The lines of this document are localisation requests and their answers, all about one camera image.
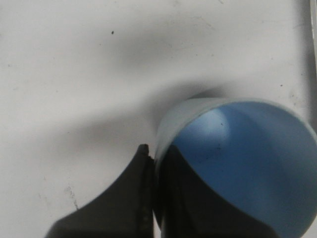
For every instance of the light blue plastic cup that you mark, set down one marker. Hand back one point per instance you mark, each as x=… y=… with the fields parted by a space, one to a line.
x=259 y=156

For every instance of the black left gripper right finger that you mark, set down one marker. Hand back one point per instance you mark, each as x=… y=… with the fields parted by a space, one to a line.
x=191 y=209

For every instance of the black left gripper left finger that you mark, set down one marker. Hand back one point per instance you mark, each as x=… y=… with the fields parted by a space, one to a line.
x=124 y=210

